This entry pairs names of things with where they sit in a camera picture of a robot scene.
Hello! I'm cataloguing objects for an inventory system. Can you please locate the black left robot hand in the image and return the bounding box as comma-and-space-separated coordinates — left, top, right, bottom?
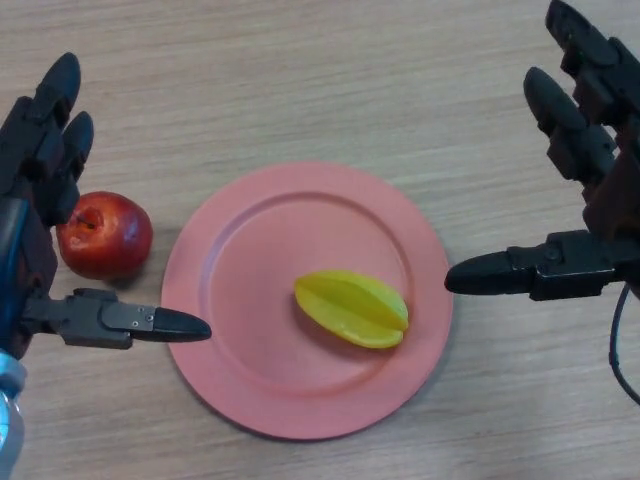
0, 52, 212, 361

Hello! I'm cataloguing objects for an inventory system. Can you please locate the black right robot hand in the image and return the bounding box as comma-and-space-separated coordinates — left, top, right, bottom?
443, 0, 640, 302

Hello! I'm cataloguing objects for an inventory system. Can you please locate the yellow starfruit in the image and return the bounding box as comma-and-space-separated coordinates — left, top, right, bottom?
293, 269, 410, 350

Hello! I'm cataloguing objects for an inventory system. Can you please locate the pink round plate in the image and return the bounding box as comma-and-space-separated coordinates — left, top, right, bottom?
161, 160, 455, 441

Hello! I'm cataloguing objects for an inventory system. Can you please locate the red apple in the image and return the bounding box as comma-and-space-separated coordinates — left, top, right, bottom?
55, 191, 154, 280

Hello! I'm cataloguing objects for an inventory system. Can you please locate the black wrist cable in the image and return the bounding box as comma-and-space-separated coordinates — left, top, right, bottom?
607, 282, 640, 406

